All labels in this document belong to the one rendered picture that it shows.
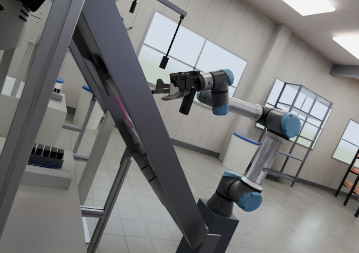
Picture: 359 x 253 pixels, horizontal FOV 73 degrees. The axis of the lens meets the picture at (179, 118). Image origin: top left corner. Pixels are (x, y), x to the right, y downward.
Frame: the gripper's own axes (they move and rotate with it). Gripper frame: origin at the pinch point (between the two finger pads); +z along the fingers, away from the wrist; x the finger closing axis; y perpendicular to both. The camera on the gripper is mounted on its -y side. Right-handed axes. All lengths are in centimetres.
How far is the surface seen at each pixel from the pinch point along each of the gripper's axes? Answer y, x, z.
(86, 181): -58, -56, 31
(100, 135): -32, -56, 18
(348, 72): -110, -277, -588
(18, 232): -19, 26, 47
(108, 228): -104, -62, 25
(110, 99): -4.9, -30.0, 11.9
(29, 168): -14.7, 1.5, 45.9
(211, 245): -33, 42, 3
